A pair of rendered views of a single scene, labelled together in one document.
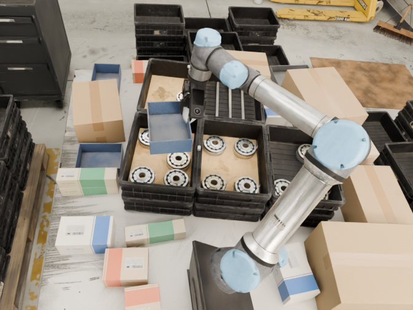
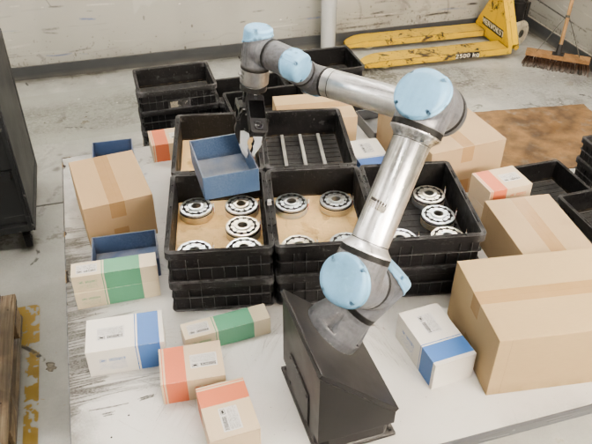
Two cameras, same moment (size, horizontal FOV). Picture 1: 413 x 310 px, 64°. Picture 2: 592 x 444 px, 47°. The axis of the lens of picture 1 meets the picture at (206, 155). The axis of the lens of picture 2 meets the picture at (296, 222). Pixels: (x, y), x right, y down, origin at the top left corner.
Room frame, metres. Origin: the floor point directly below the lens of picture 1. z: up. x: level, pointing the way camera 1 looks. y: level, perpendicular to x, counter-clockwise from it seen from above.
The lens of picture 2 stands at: (-0.75, -0.03, 2.09)
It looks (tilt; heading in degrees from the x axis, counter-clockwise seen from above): 37 degrees down; 359
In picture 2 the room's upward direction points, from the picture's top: straight up
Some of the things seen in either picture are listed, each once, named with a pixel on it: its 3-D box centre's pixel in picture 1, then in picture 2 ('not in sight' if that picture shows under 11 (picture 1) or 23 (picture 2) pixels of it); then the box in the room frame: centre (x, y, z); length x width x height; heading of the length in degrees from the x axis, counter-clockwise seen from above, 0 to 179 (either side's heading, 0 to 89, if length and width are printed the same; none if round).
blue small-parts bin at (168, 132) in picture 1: (168, 126); (224, 165); (0.82, 0.16, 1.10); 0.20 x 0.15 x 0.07; 17
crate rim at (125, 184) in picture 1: (163, 148); (218, 211); (0.86, 0.18, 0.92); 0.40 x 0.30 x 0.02; 5
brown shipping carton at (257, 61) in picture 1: (240, 73); (313, 123); (1.65, -0.12, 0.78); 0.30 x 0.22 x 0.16; 99
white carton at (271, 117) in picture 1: (271, 110); (368, 163); (1.41, -0.32, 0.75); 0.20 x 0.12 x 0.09; 14
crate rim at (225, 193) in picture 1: (233, 155); (320, 205); (0.89, -0.11, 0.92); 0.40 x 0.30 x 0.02; 5
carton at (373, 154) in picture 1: (356, 151); (499, 188); (1.15, -0.74, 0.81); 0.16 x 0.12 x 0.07; 108
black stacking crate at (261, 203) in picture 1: (231, 162); (319, 219); (0.89, -0.11, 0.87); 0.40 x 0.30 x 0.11; 5
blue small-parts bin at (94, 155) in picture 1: (100, 160); (126, 255); (0.88, 0.49, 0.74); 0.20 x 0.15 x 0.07; 103
